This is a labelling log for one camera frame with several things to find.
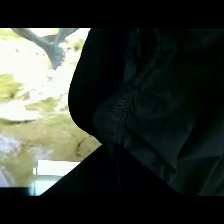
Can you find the black garment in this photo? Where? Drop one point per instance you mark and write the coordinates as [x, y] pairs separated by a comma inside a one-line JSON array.
[[156, 86]]

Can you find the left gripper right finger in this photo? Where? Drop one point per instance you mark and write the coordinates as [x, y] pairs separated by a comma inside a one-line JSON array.
[[140, 180]]

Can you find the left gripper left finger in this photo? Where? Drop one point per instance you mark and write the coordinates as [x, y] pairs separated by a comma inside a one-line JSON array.
[[90, 176]]

